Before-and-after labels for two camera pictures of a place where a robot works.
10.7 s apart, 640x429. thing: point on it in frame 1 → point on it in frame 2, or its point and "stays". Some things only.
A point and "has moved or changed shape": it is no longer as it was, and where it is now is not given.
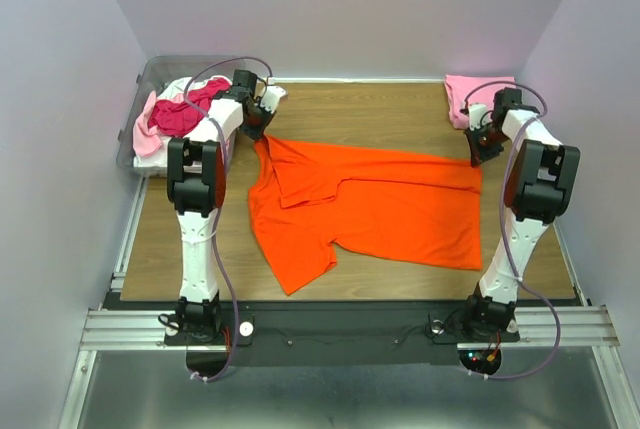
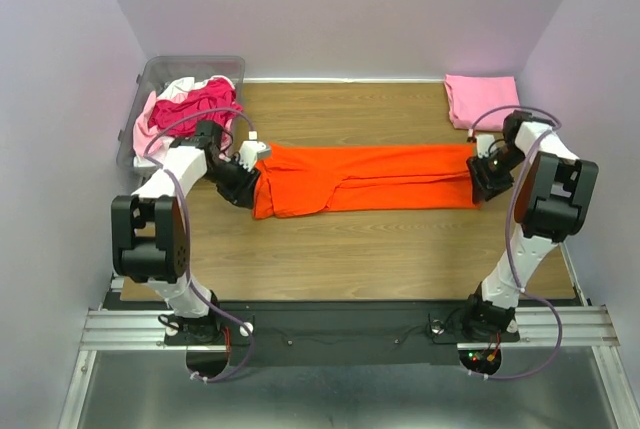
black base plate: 333,332 stays
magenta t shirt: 177,117 stays
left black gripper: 257,132 → 243,192
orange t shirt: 305,197 has moved or changed shape
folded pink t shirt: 463,90 stays
